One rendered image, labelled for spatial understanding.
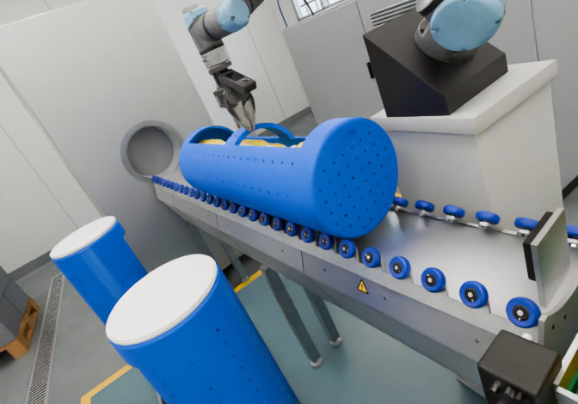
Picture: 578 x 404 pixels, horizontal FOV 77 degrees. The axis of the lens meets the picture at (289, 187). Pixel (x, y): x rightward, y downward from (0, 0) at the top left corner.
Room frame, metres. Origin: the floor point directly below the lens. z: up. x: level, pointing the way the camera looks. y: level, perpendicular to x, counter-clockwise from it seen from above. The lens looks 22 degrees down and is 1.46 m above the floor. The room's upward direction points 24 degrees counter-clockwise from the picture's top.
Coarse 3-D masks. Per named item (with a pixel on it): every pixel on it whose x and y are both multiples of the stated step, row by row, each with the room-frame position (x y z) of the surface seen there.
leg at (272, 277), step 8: (264, 272) 1.30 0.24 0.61; (272, 272) 1.30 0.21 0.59; (272, 280) 1.29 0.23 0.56; (280, 280) 1.31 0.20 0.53; (272, 288) 1.31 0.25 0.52; (280, 288) 1.30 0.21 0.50; (280, 296) 1.29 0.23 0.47; (288, 296) 1.31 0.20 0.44; (280, 304) 1.31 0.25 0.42; (288, 304) 1.30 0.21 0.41; (288, 312) 1.29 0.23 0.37; (296, 312) 1.31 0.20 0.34; (288, 320) 1.32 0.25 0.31; (296, 320) 1.30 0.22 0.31; (296, 328) 1.29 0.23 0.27; (304, 328) 1.31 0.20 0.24; (296, 336) 1.33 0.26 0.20; (304, 336) 1.30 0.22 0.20; (304, 344) 1.29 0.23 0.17; (312, 344) 1.31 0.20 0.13; (312, 352) 1.30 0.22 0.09; (312, 360) 1.29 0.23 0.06; (320, 360) 1.31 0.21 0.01
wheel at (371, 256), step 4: (368, 248) 0.65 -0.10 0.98; (372, 248) 0.64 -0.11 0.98; (376, 248) 0.64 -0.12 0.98; (364, 252) 0.65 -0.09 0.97; (368, 252) 0.65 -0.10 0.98; (372, 252) 0.64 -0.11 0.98; (376, 252) 0.63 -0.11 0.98; (364, 256) 0.65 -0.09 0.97; (368, 256) 0.64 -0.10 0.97; (372, 256) 0.63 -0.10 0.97; (376, 256) 0.63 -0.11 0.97; (380, 256) 0.63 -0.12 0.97; (364, 260) 0.65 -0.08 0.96; (368, 260) 0.64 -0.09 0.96; (372, 260) 0.63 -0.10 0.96; (376, 260) 0.62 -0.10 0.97; (380, 260) 0.62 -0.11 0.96; (364, 264) 0.64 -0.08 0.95; (368, 264) 0.63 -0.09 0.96; (372, 264) 0.62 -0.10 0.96; (376, 264) 0.62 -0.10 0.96
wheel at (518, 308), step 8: (512, 304) 0.39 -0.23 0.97; (520, 304) 0.38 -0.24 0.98; (528, 304) 0.37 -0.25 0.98; (536, 304) 0.37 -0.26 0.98; (512, 312) 0.38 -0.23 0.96; (520, 312) 0.37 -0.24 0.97; (528, 312) 0.37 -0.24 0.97; (536, 312) 0.36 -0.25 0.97; (512, 320) 0.38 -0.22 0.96; (520, 320) 0.37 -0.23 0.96; (528, 320) 0.36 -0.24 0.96; (536, 320) 0.36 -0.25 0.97
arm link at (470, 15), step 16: (416, 0) 0.72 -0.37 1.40; (432, 0) 0.67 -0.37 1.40; (448, 0) 0.65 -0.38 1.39; (464, 0) 0.63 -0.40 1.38; (480, 0) 0.62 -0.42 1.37; (496, 0) 0.62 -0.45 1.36; (432, 16) 0.68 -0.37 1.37; (448, 16) 0.65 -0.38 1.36; (464, 16) 0.64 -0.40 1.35; (480, 16) 0.63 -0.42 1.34; (496, 16) 0.62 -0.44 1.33; (432, 32) 0.68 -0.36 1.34; (448, 32) 0.67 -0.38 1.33; (464, 32) 0.65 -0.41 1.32; (480, 32) 0.64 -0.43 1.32; (448, 48) 0.68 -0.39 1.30; (464, 48) 0.67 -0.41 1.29
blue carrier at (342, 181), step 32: (224, 128) 1.51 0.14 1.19; (256, 128) 1.12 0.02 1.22; (320, 128) 0.78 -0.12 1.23; (352, 128) 0.77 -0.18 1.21; (192, 160) 1.33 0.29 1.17; (224, 160) 1.08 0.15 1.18; (256, 160) 0.91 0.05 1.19; (288, 160) 0.79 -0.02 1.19; (320, 160) 0.71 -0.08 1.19; (352, 160) 0.75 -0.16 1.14; (384, 160) 0.80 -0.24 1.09; (224, 192) 1.12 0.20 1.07; (256, 192) 0.91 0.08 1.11; (288, 192) 0.77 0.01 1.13; (320, 192) 0.70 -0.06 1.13; (352, 192) 0.74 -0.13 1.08; (384, 192) 0.78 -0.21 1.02; (320, 224) 0.70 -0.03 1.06; (352, 224) 0.72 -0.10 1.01
